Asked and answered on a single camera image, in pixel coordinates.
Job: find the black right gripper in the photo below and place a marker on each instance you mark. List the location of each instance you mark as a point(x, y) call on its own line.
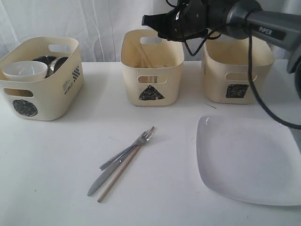
point(185, 22)

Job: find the wooden chopstick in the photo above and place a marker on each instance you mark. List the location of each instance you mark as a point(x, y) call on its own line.
point(144, 58)
point(124, 165)

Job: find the steel fork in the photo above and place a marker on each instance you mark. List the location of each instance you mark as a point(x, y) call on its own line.
point(143, 138)

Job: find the white ceramic bowl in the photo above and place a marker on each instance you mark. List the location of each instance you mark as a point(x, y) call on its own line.
point(25, 71)

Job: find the steel table knife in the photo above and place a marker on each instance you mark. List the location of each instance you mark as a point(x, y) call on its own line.
point(104, 176)

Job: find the steel spoon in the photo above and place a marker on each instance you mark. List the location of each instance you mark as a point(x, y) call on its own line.
point(153, 79)

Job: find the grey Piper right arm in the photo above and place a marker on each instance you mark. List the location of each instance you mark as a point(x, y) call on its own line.
point(239, 18)

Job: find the cream bin with triangle mark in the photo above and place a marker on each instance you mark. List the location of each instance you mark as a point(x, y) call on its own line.
point(152, 72)

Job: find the white curtain backdrop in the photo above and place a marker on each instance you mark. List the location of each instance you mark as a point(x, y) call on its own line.
point(98, 25)

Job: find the cream bin with square mark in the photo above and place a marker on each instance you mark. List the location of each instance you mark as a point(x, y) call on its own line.
point(225, 68)

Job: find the cream bin with circle mark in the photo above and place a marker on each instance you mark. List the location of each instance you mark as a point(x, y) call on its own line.
point(49, 98)

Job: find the white square plate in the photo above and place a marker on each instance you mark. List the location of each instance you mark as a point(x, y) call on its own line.
point(249, 160)

